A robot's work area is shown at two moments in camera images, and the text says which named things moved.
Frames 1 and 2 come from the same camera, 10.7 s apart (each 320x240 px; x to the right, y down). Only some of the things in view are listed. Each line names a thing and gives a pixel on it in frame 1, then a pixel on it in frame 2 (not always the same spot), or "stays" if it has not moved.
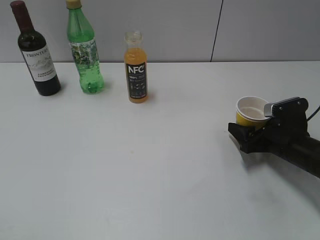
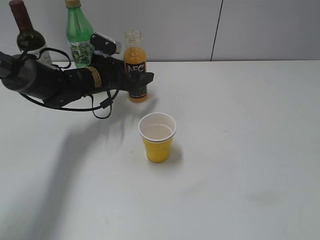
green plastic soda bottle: x=81 y=38 stays
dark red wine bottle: x=37 y=59 stays
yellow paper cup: x=250 y=111 to x=157 y=130
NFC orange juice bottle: x=135 y=62 stays
